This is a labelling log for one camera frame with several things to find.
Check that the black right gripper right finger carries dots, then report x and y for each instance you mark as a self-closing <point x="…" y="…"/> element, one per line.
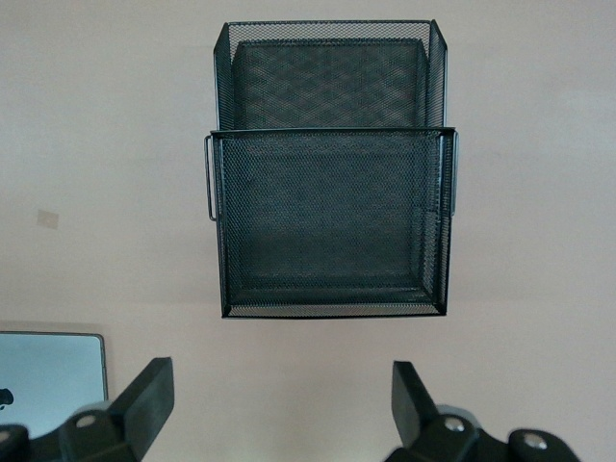
<point x="414" y="409"/>

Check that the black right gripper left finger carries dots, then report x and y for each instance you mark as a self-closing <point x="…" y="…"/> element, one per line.
<point x="144" y="409"/>

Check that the silver laptop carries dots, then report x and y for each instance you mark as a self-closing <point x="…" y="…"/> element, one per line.
<point x="48" y="366"/>

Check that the black mesh two-tier tray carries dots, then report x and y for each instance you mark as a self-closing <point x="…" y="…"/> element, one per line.
<point x="332" y="216"/>

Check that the brown tape patch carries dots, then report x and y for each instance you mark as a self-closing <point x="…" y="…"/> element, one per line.
<point x="48" y="219"/>

